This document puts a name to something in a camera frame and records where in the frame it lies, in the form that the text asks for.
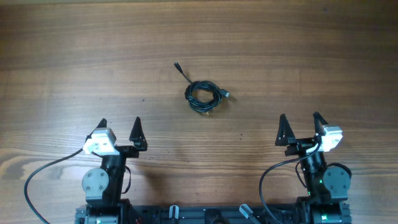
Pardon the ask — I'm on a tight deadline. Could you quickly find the black USB cable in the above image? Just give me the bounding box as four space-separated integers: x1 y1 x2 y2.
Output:
174 62 231 114

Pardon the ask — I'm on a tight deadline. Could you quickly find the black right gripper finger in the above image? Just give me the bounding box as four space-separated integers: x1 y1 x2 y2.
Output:
275 114 295 146
313 111 328 136

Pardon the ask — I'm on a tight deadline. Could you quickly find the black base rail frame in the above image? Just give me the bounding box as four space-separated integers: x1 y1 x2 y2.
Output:
75 203 352 224

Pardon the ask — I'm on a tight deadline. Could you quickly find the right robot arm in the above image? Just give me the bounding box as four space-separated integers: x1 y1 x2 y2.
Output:
275 112 352 223

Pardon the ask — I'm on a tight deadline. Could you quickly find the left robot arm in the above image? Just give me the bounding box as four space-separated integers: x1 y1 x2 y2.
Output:
76 117 147 223

